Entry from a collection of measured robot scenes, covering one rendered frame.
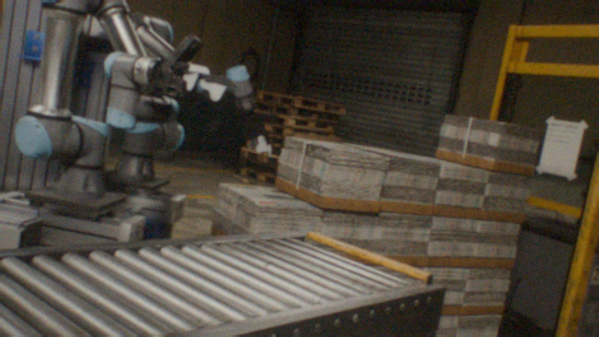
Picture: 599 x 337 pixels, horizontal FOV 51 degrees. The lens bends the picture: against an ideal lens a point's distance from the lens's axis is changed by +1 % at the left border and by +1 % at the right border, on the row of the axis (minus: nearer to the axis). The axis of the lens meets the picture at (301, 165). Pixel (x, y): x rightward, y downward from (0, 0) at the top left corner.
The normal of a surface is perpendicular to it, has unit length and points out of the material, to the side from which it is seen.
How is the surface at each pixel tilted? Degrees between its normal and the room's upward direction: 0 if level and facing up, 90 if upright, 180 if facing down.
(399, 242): 90
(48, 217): 90
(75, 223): 90
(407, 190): 90
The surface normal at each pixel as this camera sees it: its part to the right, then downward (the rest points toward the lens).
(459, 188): 0.50, 0.18
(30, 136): -0.51, 0.12
